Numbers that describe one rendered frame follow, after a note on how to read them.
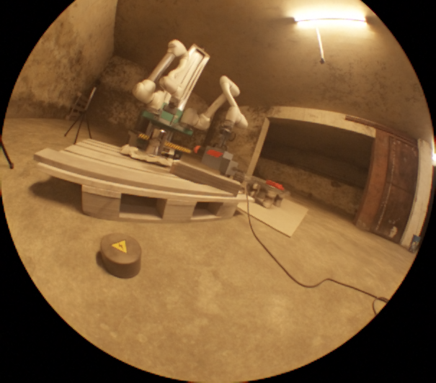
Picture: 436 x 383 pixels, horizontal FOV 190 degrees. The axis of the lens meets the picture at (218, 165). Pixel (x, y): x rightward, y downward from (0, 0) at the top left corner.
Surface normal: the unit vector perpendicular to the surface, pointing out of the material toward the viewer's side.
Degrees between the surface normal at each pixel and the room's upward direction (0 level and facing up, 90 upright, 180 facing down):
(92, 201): 90
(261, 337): 0
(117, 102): 90
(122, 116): 90
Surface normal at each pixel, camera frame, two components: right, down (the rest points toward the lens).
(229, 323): 0.34, -0.94
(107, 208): 0.63, 0.27
